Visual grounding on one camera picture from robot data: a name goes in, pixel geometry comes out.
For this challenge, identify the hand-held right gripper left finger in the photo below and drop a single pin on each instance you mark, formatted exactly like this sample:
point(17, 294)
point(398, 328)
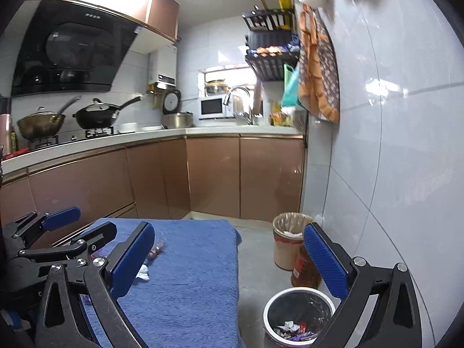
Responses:
point(132, 257)

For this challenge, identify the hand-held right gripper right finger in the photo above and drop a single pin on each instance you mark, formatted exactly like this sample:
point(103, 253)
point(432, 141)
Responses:
point(324, 257)

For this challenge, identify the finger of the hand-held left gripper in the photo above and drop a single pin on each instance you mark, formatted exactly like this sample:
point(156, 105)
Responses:
point(61, 215)
point(94, 235)

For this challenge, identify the white tissue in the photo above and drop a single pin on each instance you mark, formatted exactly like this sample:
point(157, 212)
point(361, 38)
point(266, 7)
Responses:
point(143, 273)

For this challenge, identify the small white-rimmed waste bin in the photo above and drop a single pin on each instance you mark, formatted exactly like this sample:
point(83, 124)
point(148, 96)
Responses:
point(279, 297)

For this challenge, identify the pile of discarded wrappers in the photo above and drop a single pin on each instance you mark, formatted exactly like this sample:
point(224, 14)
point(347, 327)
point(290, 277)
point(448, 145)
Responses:
point(293, 330)

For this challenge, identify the cooking oil bottle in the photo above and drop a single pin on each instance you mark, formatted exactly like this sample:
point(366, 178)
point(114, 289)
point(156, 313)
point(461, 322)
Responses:
point(302, 272)

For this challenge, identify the beige bin with plastic liner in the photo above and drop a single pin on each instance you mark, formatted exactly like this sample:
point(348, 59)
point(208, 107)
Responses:
point(286, 250)

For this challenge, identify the blue towel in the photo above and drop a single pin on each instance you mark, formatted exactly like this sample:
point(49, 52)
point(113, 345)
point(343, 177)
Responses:
point(192, 279)

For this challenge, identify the gas stove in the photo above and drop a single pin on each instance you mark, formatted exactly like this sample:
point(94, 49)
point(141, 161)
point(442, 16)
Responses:
point(94, 132)

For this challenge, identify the brass cooking pot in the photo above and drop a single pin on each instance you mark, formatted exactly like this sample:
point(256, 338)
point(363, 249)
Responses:
point(40, 125)

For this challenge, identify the pink thermos bottle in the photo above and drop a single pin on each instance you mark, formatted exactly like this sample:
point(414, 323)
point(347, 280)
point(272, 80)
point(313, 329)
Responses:
point(5, 130)

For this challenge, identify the black wok with lid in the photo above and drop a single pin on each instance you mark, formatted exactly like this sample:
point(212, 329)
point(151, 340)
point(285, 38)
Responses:
point(94, 116)

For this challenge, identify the white bowl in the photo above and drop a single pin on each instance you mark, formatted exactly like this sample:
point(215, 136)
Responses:
point(127, 127)

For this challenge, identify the brown kitchen base cabinets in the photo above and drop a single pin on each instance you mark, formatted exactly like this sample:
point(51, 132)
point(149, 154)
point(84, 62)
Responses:
point(214, 177)

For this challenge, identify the white plate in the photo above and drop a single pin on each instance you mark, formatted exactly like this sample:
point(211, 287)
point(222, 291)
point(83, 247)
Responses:
point(152, 128)

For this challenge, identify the stainless steel pot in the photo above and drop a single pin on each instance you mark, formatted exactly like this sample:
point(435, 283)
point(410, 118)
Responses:
point(177, 120)

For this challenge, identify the yellow food packets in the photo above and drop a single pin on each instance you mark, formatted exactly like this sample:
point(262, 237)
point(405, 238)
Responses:
point(281, 118)

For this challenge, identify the yellow gas pipe fitting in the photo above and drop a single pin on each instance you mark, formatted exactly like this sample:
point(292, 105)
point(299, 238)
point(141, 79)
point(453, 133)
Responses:
point(156, 96)

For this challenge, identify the black range hood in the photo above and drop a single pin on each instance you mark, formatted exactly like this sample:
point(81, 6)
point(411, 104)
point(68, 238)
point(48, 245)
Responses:
point(72, 50)

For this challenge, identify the green plastic bag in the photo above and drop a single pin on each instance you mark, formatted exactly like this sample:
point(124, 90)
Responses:
point(290, 90)

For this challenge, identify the white microwave oven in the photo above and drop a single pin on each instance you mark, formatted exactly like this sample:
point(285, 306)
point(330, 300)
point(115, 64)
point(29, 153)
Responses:
point(214, 107)

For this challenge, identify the orange floral apron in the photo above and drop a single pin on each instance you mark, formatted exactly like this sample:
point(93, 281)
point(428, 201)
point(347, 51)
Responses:
point(322, 79)

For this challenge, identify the white water heater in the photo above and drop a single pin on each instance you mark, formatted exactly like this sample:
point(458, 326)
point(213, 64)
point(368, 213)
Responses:
point(163, 63)

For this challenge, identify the chrome kitchen faucet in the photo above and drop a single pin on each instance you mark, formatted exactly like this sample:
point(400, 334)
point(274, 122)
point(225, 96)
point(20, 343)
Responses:
point(237, 90)

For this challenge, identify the glass lidded pot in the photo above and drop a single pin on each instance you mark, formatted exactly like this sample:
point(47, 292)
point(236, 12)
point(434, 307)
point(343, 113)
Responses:
point(215, 87)

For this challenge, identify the black plastic basket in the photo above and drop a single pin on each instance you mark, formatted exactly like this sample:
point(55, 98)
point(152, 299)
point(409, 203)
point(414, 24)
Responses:
point(270, 40)

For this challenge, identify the black wall rack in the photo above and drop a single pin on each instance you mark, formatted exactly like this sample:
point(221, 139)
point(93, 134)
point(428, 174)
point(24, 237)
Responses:
point(268, 67)

